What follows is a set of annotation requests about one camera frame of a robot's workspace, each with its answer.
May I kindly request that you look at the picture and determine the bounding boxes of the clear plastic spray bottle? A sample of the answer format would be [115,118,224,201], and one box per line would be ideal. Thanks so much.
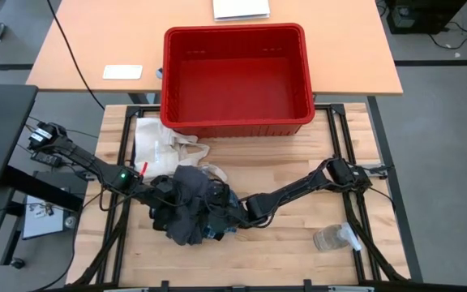
[312,221,363,253]

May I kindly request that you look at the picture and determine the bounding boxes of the dark grey garment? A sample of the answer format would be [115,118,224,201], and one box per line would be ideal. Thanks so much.
[163,164,219,247]

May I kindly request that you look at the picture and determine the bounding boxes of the white paper sheet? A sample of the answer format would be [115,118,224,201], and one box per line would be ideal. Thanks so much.
[21,194,77,241]

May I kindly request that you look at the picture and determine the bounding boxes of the white closed notebook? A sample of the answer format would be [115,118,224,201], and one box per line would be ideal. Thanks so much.
[212,0,272,23]

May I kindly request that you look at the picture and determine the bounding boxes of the black computer tower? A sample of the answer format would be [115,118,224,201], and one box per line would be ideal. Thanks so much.
[386,0,467,36]

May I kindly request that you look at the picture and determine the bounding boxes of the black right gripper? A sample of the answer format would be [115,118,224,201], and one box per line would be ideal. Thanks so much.
[208,182,251,241]

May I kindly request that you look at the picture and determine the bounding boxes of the white flat pad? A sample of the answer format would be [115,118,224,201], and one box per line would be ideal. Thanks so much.
[102,64,144,81]

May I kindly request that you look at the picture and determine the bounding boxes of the red plastic bin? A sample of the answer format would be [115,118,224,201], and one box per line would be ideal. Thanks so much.
[160,22,316,140]

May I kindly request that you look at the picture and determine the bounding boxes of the light wooden desk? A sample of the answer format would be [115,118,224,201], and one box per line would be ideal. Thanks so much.
[25,0,404,97]

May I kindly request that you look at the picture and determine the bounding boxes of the cream canvas tote bag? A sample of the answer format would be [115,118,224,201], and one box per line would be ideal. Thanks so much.
[132,117,229,184]

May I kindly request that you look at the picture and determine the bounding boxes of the blue plaid garment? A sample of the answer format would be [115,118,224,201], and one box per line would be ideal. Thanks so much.
[199,178,242,241]

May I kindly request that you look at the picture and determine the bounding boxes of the long black cable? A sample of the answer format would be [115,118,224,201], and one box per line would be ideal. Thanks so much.
[45,0,106,112]

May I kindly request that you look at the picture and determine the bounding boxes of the black power brick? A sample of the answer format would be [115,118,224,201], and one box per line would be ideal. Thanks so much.
[30,150,63,168]

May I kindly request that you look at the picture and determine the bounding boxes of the black aluminium table frame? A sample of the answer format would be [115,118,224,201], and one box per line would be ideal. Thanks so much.
[70,102,412,292]

